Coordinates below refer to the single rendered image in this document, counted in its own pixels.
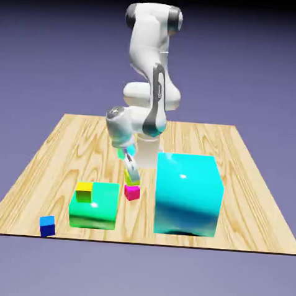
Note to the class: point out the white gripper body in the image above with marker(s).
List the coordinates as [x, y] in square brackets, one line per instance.
[131, 167]

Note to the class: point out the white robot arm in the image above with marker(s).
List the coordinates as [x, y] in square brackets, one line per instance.
[147, 51]

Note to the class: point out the small pink cube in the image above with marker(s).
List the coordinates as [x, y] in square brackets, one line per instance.
[132, 193]

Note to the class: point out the small yellow cube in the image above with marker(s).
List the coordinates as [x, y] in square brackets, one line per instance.
[84, 192]

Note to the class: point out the small blue cube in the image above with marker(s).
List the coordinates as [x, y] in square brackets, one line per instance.
[47, 226]

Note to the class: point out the large green box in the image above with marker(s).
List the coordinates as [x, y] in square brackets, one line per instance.
[96, 206]

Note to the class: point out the large cyan box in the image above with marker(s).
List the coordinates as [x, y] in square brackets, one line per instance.
[188, 194]

